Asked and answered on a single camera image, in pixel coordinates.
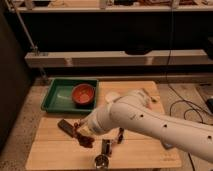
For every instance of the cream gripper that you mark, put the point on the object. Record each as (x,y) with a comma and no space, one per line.
(85,127)

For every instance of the dark grape bunch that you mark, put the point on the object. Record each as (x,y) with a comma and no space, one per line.
(84,141)

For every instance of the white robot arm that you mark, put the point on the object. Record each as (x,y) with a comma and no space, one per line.
(131,112)

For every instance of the metal cup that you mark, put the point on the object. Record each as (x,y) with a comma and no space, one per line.
(101,162)

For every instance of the white plastic cup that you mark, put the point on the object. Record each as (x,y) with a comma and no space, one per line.
(112,96)

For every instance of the black rectangular block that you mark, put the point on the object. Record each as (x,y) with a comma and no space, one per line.
(67,128)

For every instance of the red bowl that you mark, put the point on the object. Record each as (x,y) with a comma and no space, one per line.
(83,94)

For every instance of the green plastic tray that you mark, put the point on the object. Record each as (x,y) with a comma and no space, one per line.
(58,98)

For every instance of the metal diagonal rod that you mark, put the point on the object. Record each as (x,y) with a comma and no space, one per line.
(12,7)

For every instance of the white shelf beam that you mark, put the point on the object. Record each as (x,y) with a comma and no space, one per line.
(116,58)

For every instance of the blue sponge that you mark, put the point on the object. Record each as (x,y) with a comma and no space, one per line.
(166,145)

